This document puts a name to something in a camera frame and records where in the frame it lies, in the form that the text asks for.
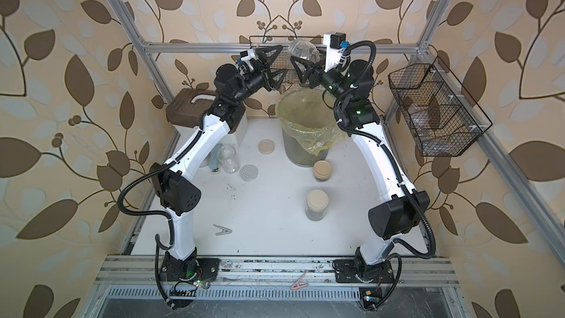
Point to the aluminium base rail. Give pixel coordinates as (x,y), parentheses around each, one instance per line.
(329,278)

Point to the jar with beige lid back-left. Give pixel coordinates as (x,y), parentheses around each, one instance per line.
(305,50)

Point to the plastic bag in right basket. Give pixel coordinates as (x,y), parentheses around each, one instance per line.
(439,133)

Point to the wire basket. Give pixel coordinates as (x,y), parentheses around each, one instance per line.
(283,61)
(431,86)

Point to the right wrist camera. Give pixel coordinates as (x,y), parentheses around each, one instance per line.
(335,44)

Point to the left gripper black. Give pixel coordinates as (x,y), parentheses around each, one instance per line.
(261,75)

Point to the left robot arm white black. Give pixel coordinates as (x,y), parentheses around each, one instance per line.
(234,83)

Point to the right wire basket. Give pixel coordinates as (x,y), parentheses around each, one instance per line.
(431,86)

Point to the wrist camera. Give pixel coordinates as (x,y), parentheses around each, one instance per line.
(244,62)
(335,44)

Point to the mesh trash bin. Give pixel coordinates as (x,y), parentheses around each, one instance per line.
(297,155)

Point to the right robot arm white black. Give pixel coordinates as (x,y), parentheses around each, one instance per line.
(346,72)

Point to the beige jar lid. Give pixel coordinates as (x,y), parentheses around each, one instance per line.
(266,147)

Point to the back wire basket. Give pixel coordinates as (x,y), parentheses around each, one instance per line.
(283,61)

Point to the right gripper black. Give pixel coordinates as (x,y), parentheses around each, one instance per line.
(313,73)

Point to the patterned white jar lid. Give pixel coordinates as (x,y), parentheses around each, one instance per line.
(248,173)

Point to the brown lidded storage box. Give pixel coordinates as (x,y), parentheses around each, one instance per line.
(186,109)

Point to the jar with beige lid back-right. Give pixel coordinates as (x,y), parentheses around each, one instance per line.
(322,170)

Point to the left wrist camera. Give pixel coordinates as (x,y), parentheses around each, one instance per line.
(244,62)

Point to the clear jar with tea leaves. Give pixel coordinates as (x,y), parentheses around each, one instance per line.
(228,158)

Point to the jar with beige lid front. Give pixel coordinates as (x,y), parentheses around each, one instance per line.
(316,205)

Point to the yellow trash bag liner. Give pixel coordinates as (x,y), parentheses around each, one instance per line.
(306,118)

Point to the pink clip on rail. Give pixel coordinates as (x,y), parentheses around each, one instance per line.
(299,283)

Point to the grey clip on table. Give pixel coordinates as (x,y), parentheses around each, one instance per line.
(222,230)

